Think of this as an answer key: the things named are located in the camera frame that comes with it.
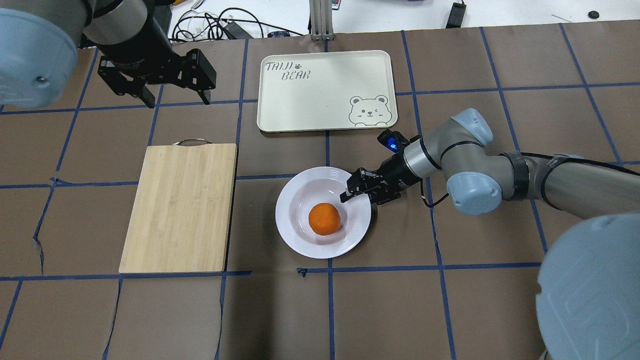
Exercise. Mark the aluminium frame post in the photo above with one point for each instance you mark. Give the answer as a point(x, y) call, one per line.
point(321, 20)

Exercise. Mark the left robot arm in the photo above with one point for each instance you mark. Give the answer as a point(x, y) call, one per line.
point(39, 51)

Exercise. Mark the orange fruit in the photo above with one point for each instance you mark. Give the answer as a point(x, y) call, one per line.
point(324, 219)

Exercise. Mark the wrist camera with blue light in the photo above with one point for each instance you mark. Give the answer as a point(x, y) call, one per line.
point(393, 141)

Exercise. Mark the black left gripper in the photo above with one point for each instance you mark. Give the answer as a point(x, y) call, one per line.
point(134, 53)

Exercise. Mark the black power brick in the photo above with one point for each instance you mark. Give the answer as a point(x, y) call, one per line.
point(233, 31)

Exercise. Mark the white ridged plate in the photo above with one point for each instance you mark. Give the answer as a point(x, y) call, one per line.
point(312, 187)

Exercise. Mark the black power adapter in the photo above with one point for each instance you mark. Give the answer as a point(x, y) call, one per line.
point(456, 15)

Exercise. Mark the cream bear tray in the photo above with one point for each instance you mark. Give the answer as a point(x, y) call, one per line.
point(329, 91)

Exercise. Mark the wooden cutting board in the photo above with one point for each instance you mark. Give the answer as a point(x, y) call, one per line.
point(181, 215)

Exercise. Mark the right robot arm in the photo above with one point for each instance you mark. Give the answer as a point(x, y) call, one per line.
point(588, 306)

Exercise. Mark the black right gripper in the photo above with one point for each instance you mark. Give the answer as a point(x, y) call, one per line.
point(393, 172)

